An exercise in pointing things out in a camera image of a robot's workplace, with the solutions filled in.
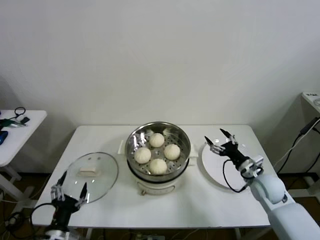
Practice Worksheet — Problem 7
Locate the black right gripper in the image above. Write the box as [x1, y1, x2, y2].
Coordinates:
[204, 128, 251, 168]

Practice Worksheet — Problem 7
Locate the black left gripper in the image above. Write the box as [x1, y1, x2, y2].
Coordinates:
[50, 171, 89, 226]

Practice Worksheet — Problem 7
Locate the glass lid with white handle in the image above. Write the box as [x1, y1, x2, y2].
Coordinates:
[60, 151, 119, 205]

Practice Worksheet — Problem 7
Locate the white steamed baozi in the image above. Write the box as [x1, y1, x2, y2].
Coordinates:
[134, 146, 152, 165]
[149, 158, 168, 175]
[163, 144, 181, 161]
[149, 132, 165, 148]

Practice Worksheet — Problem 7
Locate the perforated steel steamer basket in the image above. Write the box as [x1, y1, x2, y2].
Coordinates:
[124, 121, 191, 182]

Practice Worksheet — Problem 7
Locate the white round plate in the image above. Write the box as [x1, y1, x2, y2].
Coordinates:
[201, 139, 262, 190]

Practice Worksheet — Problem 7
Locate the white side table with tools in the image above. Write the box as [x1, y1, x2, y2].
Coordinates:
[0, 109, 48, 209]

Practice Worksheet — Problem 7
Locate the green hand tool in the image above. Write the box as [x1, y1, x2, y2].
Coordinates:
[0, 118, 28, 129]

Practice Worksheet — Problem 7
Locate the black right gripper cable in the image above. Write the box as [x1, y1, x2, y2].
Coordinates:
[222, 159, 249, 193]

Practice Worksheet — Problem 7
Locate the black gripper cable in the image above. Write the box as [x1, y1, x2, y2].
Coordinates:
[222, 159, 249, 193]
[31, 202, 57, 227]

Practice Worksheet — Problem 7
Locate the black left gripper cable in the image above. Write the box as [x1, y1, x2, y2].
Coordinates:
[31, 202, 57, 227]

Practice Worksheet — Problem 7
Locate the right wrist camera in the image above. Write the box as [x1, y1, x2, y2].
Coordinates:
[240, 154, 265, 179]

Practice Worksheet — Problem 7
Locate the white wall cable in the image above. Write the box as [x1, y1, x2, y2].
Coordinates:
[273, 124, 320, 169]

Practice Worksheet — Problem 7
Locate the black cable with adapter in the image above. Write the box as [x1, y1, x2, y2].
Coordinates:
[272, 117, 320, 176]

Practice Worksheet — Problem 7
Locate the black cable loop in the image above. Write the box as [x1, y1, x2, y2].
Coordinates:
[13, 106, 26, 121]

